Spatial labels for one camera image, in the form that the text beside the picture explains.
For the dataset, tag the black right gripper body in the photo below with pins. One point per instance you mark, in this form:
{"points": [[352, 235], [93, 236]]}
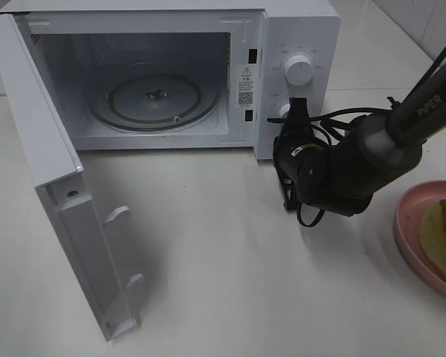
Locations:
{"points": [[296, 135]]}

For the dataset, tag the pink plate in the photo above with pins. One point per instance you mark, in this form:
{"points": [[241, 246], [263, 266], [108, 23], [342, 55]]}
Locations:
{"points": [[406, 227]]}

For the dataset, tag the white bread sandwich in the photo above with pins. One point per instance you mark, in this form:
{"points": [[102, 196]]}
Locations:
{"points": [[433, 236]]}

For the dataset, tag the white microwave door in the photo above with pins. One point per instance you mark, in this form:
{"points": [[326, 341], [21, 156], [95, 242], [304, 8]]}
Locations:
{"points": [[58, 176]]}

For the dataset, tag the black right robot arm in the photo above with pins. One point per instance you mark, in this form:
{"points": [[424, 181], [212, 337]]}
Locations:
{"points": [[378, 148]]}

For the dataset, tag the white lower timer knob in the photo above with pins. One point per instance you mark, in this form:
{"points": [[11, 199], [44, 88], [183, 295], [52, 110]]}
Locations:
{"points": [[283, 110]]}

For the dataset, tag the white upper power knob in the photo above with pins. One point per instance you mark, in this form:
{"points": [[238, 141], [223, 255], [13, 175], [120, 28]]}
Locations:
{"points": [[299, 69]]}

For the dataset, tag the white warning label sticker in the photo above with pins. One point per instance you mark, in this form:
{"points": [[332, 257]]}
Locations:
{"points": [[245, 85]]}

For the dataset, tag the glass microwave turntable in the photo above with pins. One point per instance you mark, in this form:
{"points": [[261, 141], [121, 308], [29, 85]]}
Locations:
{"points": [[152, 96]]}

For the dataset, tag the white microwave oven body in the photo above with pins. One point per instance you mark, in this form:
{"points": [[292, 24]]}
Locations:
{"points": [[81, 37]]}

